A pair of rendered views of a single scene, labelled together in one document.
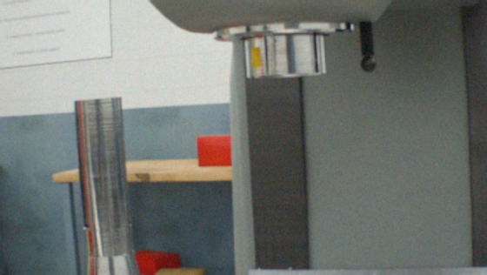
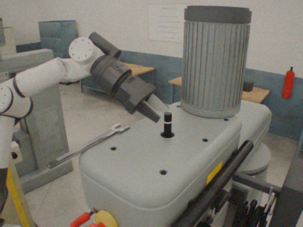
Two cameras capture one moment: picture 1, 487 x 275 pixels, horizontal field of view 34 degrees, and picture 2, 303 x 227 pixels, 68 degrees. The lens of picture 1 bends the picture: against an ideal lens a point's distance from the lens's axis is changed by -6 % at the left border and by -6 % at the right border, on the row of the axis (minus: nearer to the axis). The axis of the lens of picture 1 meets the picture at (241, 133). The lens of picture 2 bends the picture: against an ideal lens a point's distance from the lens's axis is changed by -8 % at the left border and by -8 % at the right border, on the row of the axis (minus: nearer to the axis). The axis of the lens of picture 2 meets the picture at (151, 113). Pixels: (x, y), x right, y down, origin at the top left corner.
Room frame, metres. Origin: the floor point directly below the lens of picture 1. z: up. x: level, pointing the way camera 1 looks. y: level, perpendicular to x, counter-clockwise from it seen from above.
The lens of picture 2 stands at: (-0.04, -0.17, 2.19)
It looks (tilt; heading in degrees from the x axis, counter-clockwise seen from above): 24 degrees down; 20
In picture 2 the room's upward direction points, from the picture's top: straight up
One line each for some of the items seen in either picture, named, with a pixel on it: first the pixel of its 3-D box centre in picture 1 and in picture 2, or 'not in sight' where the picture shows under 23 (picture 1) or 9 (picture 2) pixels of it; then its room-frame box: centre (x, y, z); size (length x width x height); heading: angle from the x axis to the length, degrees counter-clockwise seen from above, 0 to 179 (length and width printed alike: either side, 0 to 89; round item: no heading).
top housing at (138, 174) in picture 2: not in sight; (169, 157); (0.51, -0.03, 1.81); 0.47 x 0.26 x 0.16; 161
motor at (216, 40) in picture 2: not in sight; (213, 59); (0.74, -0.11, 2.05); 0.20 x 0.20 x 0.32
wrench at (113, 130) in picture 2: not in sight; (90, 143); (0.39, 0.13, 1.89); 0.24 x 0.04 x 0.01; 163
